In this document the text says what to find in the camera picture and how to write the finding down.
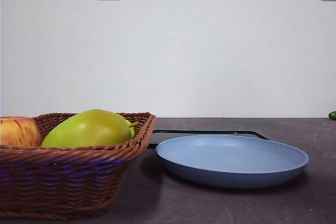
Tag blue round plate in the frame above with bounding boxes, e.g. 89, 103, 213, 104
155, 134, 310, 189

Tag brown wicker basket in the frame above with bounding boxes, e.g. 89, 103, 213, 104
0, 112, 158, 221

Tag black flat tray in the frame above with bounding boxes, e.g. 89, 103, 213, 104
148, 129, 270, 150

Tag green mango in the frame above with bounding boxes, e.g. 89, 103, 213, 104
40, 109, 132, 148

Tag red yellow apple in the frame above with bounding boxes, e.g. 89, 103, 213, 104
0, 116, 43, 148

